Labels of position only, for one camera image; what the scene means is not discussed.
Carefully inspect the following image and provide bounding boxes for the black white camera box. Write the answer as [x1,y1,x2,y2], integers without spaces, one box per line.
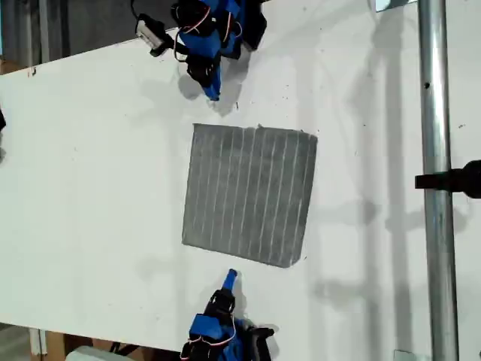
[135,14,174,58]

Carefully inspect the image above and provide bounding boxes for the white strip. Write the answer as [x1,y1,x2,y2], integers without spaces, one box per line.
[29,327,48,355]

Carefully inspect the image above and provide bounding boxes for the white plastic object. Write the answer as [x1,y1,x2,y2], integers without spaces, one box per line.
[67,344,125,361]

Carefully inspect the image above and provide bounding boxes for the steel post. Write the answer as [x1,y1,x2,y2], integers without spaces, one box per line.
[416,0,461,361]

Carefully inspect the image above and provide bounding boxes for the grey striped towel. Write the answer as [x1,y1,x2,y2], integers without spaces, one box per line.
[181,123,319,269]

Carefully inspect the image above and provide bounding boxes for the cardboard box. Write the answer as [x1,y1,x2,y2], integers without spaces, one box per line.
[37,329,181,361]
[0,55,23,75]

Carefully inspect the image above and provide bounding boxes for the black clamp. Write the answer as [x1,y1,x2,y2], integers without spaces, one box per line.
[414,159,481,200]

